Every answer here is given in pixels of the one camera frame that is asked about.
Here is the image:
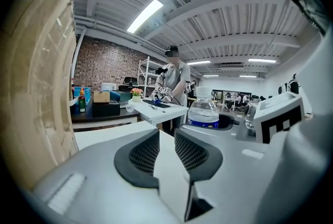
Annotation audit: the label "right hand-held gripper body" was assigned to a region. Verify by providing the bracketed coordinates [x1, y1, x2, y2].
[235, 91, 305, 144]

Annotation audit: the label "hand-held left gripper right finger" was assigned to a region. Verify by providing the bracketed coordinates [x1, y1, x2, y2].
[174, 113, 330, 224]

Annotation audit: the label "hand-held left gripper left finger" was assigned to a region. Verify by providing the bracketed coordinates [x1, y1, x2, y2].
[33, 128, 188, 224]

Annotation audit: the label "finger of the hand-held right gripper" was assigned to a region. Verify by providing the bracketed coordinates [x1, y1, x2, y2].
[180, 124, 237, 141]
[217, 113, 241, 130]

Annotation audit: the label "clear plastic water bottle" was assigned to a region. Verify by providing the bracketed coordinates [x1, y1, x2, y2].
[187, 86, 220, 129]

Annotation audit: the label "teal box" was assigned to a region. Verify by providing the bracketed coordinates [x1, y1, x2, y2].
[109, 89, 131, 102]

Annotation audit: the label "wooden tissue box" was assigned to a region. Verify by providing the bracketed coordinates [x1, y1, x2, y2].
[93, 90, 111, 103]

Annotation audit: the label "white desk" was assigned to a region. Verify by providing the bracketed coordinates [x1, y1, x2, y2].
[129, 99, 189, 128]

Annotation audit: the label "black keyboard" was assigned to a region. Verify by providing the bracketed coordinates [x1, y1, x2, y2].
[143, 99, 171, 109]

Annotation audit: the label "long ceiling light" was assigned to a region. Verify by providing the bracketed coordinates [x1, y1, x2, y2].
[248, 58, 277, 64]
[126, 0, 164, 34]

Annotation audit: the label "dark desk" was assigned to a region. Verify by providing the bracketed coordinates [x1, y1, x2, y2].
[70, 103, 142, 125]

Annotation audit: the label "potted orange flowers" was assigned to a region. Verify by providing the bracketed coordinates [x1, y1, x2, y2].
[130, 87, 145, 103]

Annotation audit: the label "black case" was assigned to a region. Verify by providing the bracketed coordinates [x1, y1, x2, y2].
[92, 100, 121, 118]

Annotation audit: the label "white shelving unit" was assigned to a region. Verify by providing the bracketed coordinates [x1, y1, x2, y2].
[137, 56, 168, 97]

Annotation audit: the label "orange cap sauce bottle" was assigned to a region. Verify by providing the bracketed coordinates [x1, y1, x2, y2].
[78, 87, 87, 113]

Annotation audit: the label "black office chair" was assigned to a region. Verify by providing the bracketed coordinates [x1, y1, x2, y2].
[118, 76, 139, 94]

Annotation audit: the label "blue plastic bin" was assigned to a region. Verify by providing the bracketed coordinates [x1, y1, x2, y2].
[73, 87, 92, 107]

